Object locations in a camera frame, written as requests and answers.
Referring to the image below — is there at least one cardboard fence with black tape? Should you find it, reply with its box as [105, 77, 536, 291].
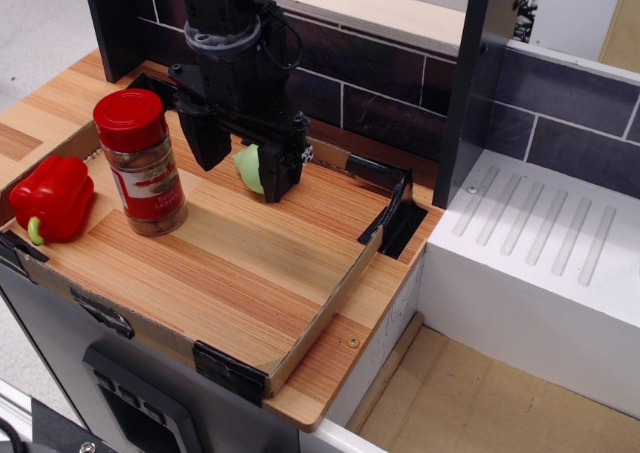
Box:
[0, 72, 429, 408]

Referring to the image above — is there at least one basil leaves spice bottle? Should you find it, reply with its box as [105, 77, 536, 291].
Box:
[93, 88, 188, 236]

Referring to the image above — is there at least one dark grey vertical post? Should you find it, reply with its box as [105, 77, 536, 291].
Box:
[433, 0, 520, 209]

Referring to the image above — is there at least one green onion-shaped toy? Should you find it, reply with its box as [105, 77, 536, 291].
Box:
[233, 144, 264, 195]

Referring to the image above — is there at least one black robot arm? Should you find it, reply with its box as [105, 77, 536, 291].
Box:
[169, 0, 312, 203]

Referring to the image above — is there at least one red bell pepper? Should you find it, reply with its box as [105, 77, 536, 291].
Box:
[9, 156, 94, 246]

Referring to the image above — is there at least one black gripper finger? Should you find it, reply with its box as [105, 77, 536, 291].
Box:
[258, 113, 313, 203]
[178, 110, 232, 171]

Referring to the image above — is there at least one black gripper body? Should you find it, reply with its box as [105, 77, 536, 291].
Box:
[169, 20, 306, 146]

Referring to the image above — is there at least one dark grey left post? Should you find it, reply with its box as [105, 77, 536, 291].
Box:
[87, 0, 146, 83]

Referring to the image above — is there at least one white grooved drainboard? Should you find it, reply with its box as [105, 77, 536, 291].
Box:
[419, 151, 639, 416]

